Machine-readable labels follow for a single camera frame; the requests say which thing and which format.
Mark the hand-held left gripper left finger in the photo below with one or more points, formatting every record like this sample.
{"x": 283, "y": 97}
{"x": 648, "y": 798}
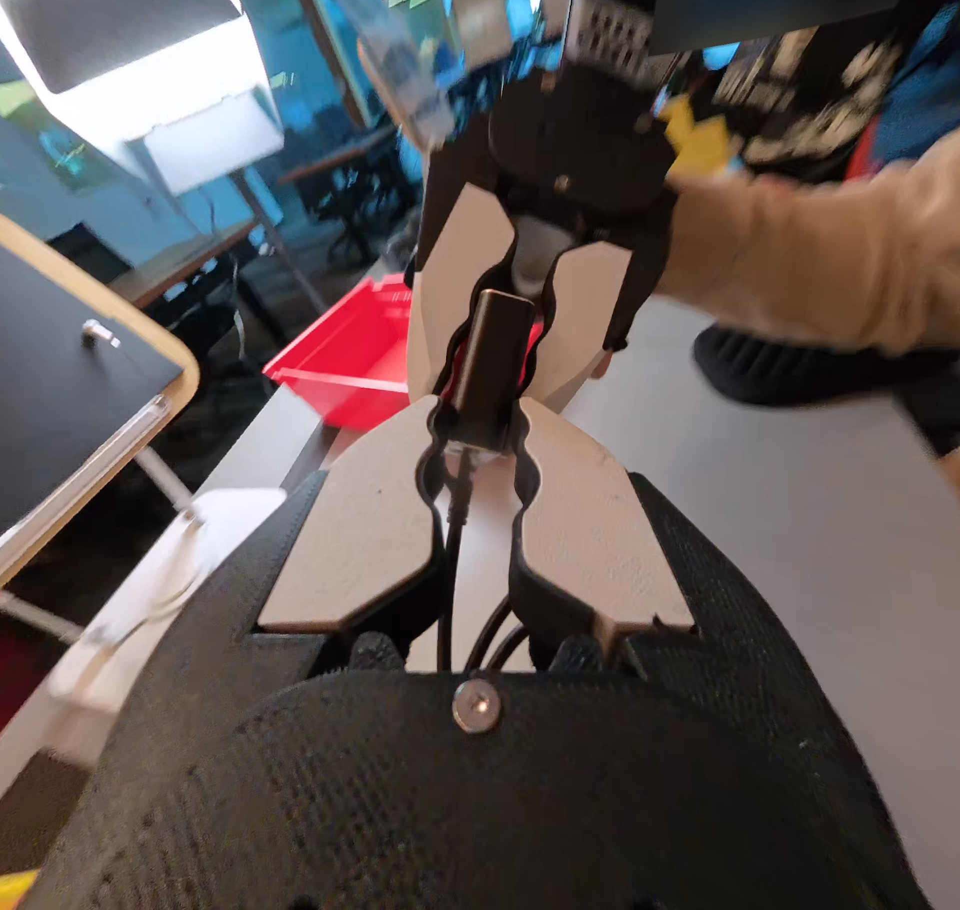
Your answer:
{"x": 352, "y": 535}

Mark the wooden office desk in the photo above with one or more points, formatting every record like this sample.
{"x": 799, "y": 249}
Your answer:
{"x": 337, "y": 157}
{"x": 187, "y": 262}

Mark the standing sign board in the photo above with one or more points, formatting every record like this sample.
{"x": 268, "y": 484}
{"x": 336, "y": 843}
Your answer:
{"x": 390, "y": 48}

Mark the black chair armrest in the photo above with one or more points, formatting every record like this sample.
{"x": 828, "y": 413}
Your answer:
{"x": 795, "y": 378}

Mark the red plastic bin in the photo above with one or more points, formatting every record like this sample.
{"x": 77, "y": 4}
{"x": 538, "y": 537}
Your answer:
{"x": 352, "y": 355}

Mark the black board wooden rim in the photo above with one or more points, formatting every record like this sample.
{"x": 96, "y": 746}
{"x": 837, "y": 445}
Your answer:
{"x": 67, "y": 400}

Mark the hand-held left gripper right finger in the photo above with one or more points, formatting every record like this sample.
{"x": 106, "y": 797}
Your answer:
{"x": 600, "y": 543}

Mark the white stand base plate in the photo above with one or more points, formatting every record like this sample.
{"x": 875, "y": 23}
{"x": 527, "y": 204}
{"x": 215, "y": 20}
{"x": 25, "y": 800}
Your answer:
{"x": 187, "y": 543}

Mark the grey light stand pole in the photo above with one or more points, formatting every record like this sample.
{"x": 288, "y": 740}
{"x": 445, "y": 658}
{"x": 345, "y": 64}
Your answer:
{"x": 270, "y": 235}

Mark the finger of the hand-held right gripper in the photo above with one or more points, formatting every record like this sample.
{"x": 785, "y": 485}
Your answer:
{"x": 457, "y": 280}
{"x": 589, "y": 303}

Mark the white softbox light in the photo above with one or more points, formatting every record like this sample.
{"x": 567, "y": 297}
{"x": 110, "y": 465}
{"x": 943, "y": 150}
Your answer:
{"x": 202, "y": 138}

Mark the dark grey ethernet adapter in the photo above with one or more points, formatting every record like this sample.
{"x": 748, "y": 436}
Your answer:
{"x": 491, "y": 355}

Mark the yellow plastic bin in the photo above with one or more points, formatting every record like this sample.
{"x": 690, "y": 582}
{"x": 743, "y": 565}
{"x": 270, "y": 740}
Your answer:
{"x": 11, "y": 895}
{"x": 701, "y": 142}

